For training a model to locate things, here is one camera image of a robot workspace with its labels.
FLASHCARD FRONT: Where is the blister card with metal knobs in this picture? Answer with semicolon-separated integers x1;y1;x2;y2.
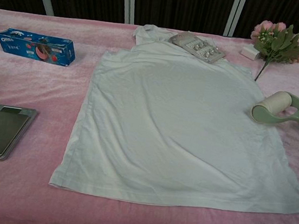
166;29;229;67

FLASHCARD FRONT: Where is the dark pleated curtain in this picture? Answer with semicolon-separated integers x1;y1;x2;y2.
0;0;299;47

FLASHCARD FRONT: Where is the blue Oreo cookie box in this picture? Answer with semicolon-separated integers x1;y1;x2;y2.
0;27;79;69

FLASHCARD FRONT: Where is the pink plush table cloth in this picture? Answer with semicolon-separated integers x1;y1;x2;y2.
0;7;299;224

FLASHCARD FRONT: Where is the small white box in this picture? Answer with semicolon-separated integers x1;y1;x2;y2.
239;45;262;62

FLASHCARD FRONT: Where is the white-grey frame post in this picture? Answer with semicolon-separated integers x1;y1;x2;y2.
222;0;247;39

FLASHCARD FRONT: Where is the white t-shirt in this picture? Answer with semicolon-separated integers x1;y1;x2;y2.
48;14;299;223

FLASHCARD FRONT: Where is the white double frame post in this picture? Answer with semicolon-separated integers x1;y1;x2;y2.
119;0;138;25

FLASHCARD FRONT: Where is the green lint roller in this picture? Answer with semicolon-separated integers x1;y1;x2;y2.
247;87;299;129

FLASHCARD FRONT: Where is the pink artificial flower bouquet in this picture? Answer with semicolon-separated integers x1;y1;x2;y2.
245;18;299;87

